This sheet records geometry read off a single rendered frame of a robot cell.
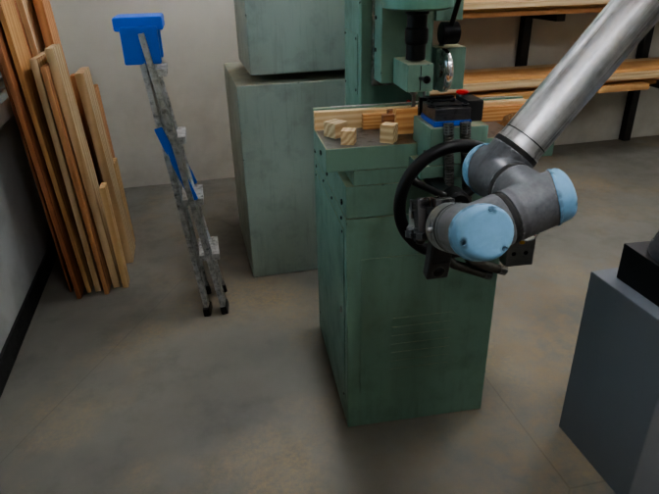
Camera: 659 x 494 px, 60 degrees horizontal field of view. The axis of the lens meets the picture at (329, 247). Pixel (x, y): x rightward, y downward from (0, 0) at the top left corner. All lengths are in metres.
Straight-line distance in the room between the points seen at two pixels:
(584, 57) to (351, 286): 0.82
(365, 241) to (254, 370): 0.79
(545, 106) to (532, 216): 0.22
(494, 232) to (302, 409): 1.18
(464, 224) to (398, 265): 0.68
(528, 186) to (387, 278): 0.70
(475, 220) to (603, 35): 0.40
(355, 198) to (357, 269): 0.20
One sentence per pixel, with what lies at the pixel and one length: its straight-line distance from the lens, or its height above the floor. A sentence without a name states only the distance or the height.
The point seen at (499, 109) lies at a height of 0.93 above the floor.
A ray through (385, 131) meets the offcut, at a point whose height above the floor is 0.93.
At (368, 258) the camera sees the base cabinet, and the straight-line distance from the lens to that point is 1.53.
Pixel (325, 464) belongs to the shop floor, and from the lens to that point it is 1.77.
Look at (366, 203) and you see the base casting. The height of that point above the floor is 0.75.
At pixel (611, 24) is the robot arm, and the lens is 1.13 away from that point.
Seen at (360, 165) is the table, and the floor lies 0.85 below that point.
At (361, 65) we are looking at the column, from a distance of 1.73.
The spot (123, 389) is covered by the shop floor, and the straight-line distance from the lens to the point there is 2.15.
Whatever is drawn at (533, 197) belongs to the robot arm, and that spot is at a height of 0.96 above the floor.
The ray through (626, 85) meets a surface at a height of 0.54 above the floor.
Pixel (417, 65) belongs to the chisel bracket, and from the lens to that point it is 1.53.
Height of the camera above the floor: 1.30
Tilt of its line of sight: 26 degrees down
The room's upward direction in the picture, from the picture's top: 1 degrees counter-clockwise
